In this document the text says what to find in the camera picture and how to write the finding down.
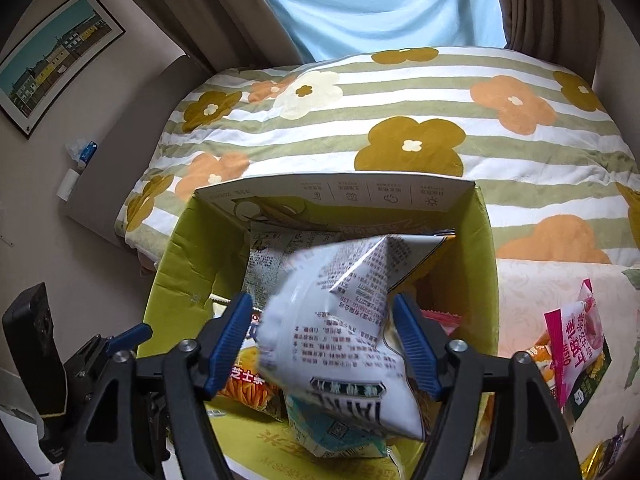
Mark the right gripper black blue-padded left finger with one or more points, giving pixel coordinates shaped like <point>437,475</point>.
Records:
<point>141,405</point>

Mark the blue white snack bag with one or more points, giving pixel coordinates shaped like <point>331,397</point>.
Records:
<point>328,436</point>

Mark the grey bed headboard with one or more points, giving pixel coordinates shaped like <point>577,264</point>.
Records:
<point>127,148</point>

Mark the brown curtain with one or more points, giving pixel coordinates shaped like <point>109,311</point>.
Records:
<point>221,34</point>
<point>563,32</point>

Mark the floral beige tray cloth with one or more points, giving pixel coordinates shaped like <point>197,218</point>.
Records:
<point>527,289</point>

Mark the framed town picture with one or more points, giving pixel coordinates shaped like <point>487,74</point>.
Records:
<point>40,67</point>

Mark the orange chips snack bag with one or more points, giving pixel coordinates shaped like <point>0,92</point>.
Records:
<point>246,385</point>

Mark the white grey snack bag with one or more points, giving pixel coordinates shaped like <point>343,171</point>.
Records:
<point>323,339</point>

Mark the green cardboard box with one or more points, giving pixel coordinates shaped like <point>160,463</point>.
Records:
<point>207,255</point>

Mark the pink white snack bag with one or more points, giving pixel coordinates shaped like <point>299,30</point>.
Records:
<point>576,339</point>

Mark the flower striped bed quilt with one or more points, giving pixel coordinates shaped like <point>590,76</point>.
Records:
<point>558,180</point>

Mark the blue white bottle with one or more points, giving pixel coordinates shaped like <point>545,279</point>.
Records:
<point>85,155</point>

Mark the dark green cracker bag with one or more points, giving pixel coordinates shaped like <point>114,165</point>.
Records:
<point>587,383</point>

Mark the blue window cloth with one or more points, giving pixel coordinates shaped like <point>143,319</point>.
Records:
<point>326,29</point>

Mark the white text snack bag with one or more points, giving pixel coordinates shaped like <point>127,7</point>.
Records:
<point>276,252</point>

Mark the brown left curtain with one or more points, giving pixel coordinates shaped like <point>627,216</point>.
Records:
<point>221,34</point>

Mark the brown right curtain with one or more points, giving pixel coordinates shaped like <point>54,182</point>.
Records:
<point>563,32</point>

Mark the pink striped snack bag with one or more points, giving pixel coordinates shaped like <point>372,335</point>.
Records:
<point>447,321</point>

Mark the yellow gold snack bag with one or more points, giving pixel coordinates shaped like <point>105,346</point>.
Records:
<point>603,457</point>

